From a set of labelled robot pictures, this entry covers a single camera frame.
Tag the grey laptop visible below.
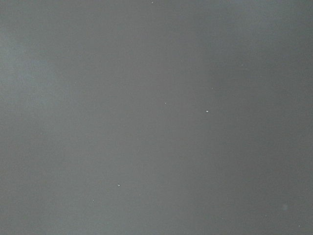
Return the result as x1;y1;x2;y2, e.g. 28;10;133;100
0;0;313;235

